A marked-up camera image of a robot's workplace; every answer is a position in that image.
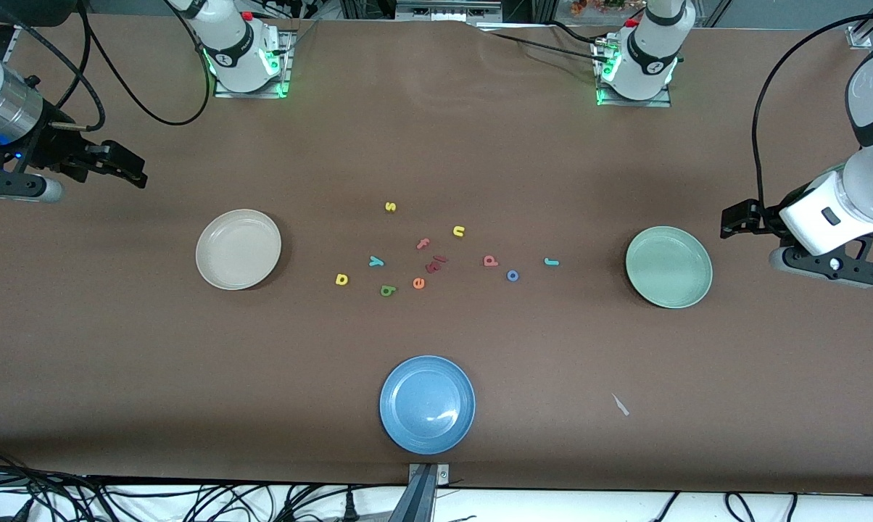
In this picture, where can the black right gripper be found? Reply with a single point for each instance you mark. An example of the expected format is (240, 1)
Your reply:
(54, 147)

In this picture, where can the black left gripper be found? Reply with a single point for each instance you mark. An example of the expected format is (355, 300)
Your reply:
(768, 217)

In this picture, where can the pink letter p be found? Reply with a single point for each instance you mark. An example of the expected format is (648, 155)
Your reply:
(490, 261)

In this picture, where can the green letter b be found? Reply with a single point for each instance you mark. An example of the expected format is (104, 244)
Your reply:
(387, 291)

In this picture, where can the pale green plate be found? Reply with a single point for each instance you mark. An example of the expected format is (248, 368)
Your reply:
(668, 267)

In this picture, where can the beige brown plate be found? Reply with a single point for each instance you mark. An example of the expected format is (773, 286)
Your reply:
(238, 249)

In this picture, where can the brown table cover sheet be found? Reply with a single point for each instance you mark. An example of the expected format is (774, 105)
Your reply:
(117, 362)

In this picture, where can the white paper scrap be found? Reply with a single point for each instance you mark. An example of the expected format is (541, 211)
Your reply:
(620, 404)

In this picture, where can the orange artificial flowers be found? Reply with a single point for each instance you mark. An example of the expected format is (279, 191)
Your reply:
(596, 6)

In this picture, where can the silver power strip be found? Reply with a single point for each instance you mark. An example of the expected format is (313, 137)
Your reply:
(447, 10)

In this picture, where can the blue plate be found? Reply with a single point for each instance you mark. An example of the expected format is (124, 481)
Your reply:
(427, 404)

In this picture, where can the black power plug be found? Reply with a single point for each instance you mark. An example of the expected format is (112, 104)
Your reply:
(349, 507)

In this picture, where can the dark aluminium mounting bar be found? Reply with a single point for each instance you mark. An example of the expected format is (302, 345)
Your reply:
(416, 504)

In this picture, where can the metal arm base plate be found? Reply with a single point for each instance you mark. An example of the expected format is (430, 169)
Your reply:
(251, 93)
(632, 103)

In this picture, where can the grey metal clamp bracket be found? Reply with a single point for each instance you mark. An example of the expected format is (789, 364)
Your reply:
(442, 475)

